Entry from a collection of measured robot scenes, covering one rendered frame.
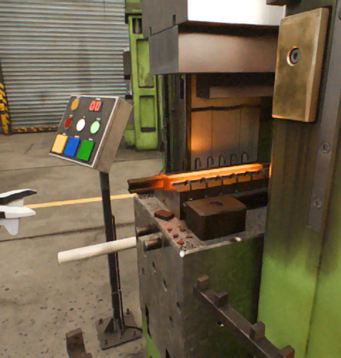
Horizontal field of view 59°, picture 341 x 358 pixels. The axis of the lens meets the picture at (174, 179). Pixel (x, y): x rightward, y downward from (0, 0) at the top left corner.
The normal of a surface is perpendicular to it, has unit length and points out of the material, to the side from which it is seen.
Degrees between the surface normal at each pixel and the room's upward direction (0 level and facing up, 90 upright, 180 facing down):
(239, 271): 90
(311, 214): 90
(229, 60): 90
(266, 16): 90
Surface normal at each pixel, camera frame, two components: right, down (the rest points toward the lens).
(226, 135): 0.38, 0.28
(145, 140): 0.15, 0.30
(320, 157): -0.92, 0.13
